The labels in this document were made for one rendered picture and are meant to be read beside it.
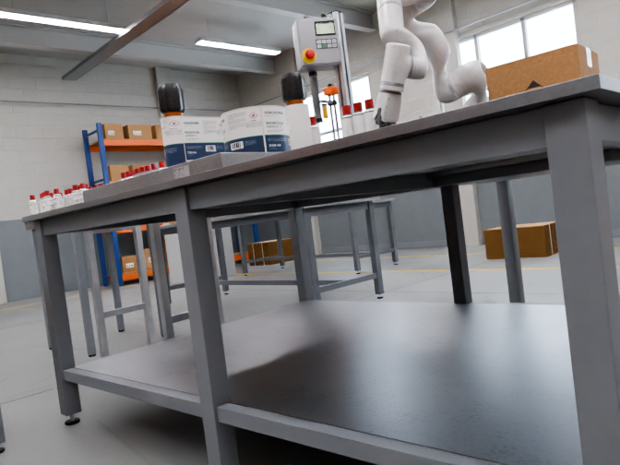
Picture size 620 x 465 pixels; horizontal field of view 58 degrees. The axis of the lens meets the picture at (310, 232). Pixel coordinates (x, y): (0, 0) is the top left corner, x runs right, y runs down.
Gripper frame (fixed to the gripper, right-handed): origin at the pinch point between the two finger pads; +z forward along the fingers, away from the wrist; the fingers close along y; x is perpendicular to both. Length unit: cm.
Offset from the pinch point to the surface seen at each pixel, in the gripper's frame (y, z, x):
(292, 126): 32.1, -0.3, -14.2
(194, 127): 56, 4, -36
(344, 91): -12.3, -13.0, -31.4
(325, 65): -7.2, -22.3, -39.1
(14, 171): -146, 173, -764
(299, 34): 1, -32, -48
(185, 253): 82, 32, 1
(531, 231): -390, 102, -82
